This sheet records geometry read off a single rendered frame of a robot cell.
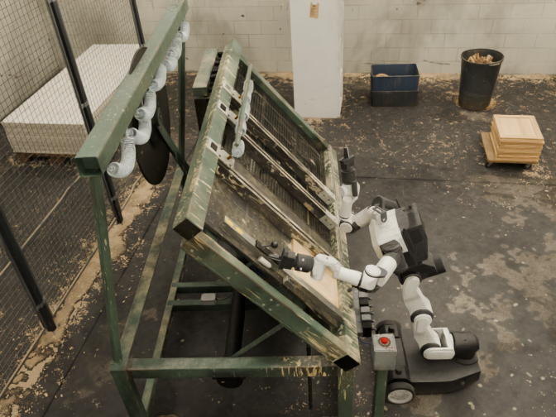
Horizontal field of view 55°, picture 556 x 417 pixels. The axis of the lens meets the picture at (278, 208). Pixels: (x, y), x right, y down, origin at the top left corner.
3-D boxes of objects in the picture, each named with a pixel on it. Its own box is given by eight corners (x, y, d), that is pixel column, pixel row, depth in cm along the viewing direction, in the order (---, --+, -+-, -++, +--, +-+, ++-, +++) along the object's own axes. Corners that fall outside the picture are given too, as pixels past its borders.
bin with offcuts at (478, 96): (497, 112, 668) (508, 64, 628) (455, 112, 677) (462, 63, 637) (491, 94, 708) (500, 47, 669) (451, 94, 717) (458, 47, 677)
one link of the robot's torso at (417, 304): (430, 305, 351) (418, 256, 325) (436, 326, 337) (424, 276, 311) (407, 309, 355) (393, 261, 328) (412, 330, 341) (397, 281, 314)
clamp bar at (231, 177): (333, 278, 332) (364, 260, 322) (194, 158, 280) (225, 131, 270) (333, 267, 340) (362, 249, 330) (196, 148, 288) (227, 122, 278)
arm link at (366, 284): (334, 285, 263) (372, 298, 261) (340, 270, 257) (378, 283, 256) (337, 272, 272) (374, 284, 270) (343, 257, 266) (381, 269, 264)
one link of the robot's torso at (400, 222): (428, 232, 324) (410, 189, 305) (441, 270, 297) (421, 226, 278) (382, 247, 332) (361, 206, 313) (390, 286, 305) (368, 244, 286)
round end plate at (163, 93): (160, 211, 304) (127, 82, 256) (150, 212, 305) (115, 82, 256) (183, 141, 368) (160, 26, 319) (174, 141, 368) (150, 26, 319)
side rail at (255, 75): (318, 155, 456) (328, 148, 451) (227, 64, 408) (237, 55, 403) (318, 150, 462) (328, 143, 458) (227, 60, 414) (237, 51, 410)
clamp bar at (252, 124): (328, 207, 391) (353, 189, 381) (211, 96, 339) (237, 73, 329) (327, 198, 399) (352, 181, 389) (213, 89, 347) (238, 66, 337)
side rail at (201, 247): (332, 361, 288) (347, 353, 283) (179, 247, 240) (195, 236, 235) (331, 352, 293) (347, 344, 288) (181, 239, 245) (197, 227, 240)
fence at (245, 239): (337, 321, 305) (342, 318, 304) (218, 225, 264) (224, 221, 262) (337, 314, 309) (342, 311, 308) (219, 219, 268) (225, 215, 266)
